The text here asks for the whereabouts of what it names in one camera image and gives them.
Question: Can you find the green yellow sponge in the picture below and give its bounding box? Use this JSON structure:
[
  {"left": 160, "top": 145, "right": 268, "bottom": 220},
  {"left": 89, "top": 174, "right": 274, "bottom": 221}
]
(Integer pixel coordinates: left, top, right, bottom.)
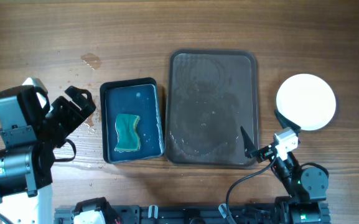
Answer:
[{"left": 114, "top": 114, "right": 141, "bottom": 152}]

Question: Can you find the white plate blue stain front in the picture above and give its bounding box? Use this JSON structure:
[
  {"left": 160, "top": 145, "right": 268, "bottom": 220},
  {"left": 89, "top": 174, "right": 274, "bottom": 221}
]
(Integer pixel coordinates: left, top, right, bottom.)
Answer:
[{"left": 323, "top": 119, "right": 335, "bottom": 128}]

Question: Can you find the black water basin tray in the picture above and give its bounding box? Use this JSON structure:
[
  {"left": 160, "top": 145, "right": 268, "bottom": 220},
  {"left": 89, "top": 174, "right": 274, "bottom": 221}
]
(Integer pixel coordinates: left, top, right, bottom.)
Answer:
[{"left": 100, "top": 77, "right": 164, "bottom": 164}]

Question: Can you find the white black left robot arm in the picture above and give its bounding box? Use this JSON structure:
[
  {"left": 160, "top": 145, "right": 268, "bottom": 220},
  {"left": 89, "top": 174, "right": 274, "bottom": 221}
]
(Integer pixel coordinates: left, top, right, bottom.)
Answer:
[{"left": 0, "top": 85, "right": 96, "bottom": 223}]

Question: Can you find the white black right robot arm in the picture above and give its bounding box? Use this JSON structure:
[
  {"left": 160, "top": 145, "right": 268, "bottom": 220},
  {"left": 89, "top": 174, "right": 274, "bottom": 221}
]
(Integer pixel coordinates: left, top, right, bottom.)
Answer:
[{"left": 240, "top": 110, "right": 330, "bottom": 223}]

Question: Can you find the white plate blue stain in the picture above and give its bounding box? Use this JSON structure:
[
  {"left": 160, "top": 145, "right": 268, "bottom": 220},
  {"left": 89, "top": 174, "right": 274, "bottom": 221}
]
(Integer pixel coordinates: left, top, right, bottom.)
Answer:
[
  {"left": 301, "top": 123, "right": 329, "bottom": 131},
  {"left": 276, "top": 73, "right": 337, "bottom": 131},
  {"left": 323, "top": 119, "right": 335, "bottom": 128}
]

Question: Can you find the dark brown serving tray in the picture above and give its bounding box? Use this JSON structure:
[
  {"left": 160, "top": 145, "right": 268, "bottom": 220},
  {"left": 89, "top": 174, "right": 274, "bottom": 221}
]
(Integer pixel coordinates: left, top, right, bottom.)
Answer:
[{"left": 165, "top": 49, "right": 259, "bottom": 169}]

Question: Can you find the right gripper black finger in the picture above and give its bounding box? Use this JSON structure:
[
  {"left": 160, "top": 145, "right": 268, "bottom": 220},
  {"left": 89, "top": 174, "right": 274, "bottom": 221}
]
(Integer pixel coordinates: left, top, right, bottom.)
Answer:
[
  {"left": 274, "top": 110, "right": 301, "bottom": 134},
  {"left": 240, "top": 126, "right": 257, "bottom": 157}
]

